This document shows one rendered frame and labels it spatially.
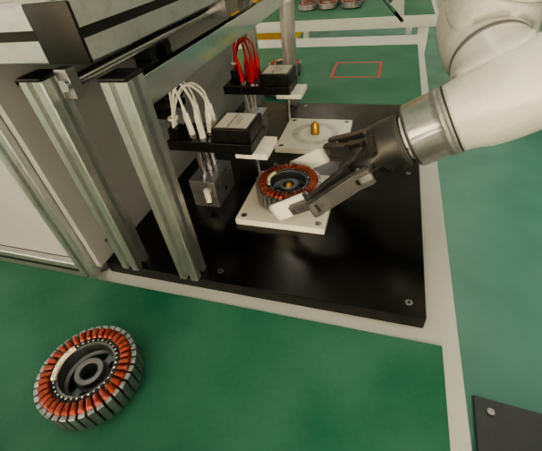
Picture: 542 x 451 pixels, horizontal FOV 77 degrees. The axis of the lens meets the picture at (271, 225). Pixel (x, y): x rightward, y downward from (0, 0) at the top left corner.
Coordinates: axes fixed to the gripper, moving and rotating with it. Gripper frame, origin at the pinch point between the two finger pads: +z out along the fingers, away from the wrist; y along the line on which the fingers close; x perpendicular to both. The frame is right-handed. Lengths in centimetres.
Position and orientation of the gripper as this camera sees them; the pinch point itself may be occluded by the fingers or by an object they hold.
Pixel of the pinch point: (290, 186)
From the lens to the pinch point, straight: 59.6
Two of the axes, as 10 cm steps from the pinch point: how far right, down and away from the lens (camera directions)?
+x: -5.6, -7.1, -4.3
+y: 2.8, -6.5, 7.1
